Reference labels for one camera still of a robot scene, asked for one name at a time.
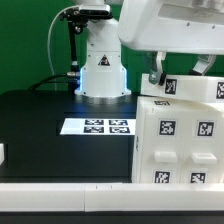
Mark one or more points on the white left fence bar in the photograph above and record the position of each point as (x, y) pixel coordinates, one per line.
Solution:
(1, 153)

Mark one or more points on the white cabinet body box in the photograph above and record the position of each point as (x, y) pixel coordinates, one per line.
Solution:
(178, 142)

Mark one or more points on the white marker sheet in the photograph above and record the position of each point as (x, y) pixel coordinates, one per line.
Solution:
(91, 126)

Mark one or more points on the long white cabinet side piece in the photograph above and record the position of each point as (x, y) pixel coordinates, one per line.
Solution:
(204, 89)

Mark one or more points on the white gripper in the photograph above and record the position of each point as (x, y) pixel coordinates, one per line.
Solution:
(177, 26)

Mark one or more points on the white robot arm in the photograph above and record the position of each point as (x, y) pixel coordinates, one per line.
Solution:
(103, 75)

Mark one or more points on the white front fence bar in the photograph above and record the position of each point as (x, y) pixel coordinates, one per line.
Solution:
(108, 197)

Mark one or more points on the white fence bar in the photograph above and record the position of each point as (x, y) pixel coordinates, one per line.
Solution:
(108, 197)
(1, 153)

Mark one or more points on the black camera stand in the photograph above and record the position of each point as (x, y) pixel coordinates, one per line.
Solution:
(77, 19)

